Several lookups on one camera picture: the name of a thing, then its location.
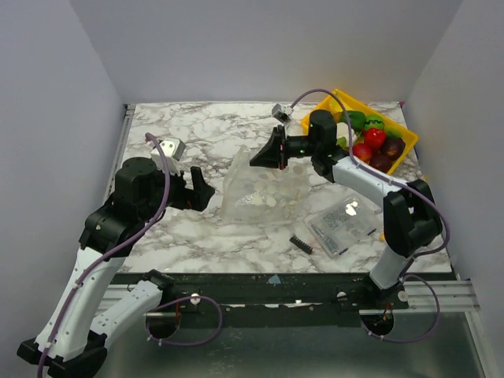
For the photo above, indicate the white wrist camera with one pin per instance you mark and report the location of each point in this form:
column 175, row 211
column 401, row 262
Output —
column 172, row 149
column 282, row 113

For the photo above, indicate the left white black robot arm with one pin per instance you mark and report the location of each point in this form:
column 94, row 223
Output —
column 76, row 340

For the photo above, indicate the clear bag of screws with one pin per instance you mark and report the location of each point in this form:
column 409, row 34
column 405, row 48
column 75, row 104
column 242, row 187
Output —
column 344, row 224

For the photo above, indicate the yellow plastic bin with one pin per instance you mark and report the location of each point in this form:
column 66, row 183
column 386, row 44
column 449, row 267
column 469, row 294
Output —
column 394, row 126

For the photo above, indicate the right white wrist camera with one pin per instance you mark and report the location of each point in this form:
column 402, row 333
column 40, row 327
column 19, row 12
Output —
column 282, row 113

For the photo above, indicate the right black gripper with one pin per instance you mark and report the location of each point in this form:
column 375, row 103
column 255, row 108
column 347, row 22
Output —
column 282, row 146

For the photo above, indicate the red toy apple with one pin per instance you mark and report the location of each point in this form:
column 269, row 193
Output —
column 362, row 151

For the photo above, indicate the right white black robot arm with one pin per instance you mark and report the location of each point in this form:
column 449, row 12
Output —
column 410, row 216

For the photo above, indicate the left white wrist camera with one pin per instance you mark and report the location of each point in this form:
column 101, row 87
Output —
column 172, row 149

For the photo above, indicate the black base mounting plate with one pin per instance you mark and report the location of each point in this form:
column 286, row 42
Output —
column 274, row 300

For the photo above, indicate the black comb-like part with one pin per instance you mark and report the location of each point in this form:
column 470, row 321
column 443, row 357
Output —
column 296, row 241

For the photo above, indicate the clear zip top bag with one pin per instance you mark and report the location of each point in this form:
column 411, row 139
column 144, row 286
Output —
column 256, row 195

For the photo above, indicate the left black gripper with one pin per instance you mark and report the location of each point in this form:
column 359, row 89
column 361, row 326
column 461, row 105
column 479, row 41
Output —
column 197, row 198

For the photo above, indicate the green toy watermelon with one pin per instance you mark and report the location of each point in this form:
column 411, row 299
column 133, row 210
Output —
column 374, row 121

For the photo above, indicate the white toy cauliflower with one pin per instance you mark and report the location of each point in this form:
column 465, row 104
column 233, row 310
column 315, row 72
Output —
column 345, row 137

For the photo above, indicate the dark purple toy fruit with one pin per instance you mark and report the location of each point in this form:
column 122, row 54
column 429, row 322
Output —
column 393, row 147

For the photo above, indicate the dark red toy plum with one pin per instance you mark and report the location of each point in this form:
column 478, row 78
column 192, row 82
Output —
column 381, row 162

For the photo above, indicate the aluminium extrusion rail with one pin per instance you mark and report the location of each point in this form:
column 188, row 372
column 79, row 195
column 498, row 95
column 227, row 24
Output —
column 453, row 297

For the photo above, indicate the green toy bell pepper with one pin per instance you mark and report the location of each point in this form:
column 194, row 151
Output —
column 357, row 120

